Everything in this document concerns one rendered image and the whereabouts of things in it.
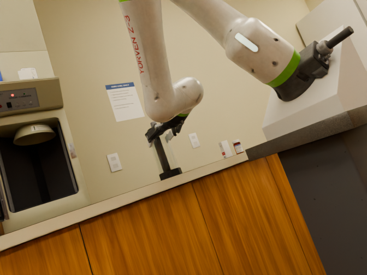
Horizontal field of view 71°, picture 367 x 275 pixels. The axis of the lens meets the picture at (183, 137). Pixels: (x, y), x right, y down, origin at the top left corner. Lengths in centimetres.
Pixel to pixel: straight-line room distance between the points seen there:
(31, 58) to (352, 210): 137
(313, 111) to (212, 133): 140
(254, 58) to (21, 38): 110
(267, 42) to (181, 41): 164
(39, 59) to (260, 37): 103
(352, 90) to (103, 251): 87
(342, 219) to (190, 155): 130
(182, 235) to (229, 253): 22
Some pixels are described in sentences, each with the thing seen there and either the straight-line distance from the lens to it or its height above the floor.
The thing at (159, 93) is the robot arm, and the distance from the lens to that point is 78.
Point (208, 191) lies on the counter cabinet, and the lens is 112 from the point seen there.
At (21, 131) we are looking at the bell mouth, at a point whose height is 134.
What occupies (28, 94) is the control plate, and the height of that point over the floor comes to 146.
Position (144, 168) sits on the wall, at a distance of 176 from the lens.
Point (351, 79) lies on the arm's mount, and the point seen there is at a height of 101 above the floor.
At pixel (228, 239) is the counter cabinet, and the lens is 116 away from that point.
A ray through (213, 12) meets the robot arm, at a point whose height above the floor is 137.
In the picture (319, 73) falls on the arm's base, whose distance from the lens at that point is 79.
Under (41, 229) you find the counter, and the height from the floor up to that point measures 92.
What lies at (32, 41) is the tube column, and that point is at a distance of 148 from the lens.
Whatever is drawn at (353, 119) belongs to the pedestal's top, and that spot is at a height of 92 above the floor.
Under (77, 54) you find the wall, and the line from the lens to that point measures 198.
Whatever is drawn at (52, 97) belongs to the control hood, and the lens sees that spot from 128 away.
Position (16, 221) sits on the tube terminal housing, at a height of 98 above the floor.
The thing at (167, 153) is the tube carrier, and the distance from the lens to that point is 114.
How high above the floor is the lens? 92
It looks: 8 degrees up
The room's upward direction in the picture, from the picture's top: 20 degrees counter-clockwise
